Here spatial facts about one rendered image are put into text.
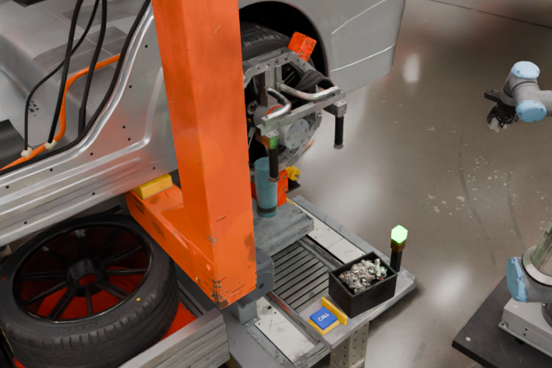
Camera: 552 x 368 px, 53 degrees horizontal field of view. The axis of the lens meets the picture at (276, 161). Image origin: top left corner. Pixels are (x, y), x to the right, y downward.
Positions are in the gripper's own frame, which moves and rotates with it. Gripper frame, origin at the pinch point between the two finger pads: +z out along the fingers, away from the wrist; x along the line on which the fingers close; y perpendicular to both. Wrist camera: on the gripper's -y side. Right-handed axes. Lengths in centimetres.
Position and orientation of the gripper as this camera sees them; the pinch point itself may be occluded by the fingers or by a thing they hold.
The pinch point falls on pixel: (491, 125)
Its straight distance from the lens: 247.4
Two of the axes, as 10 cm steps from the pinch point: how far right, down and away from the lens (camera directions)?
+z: 0.1, 5.5, 8.4
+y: 4.1, 7.6, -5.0
